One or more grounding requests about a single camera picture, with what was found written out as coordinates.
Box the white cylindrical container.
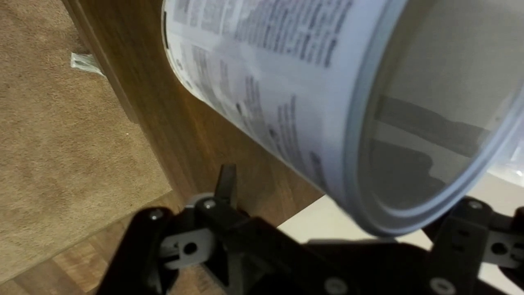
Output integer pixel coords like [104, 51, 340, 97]
[160, 0, 524, 238]

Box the dark wooden shelf unit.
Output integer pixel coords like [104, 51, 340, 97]
[62, 0, 329, 227]

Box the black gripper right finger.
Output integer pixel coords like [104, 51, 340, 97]
[422, 197, 524, 295]

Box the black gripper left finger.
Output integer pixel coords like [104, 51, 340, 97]
[96, 163, 296, 295]

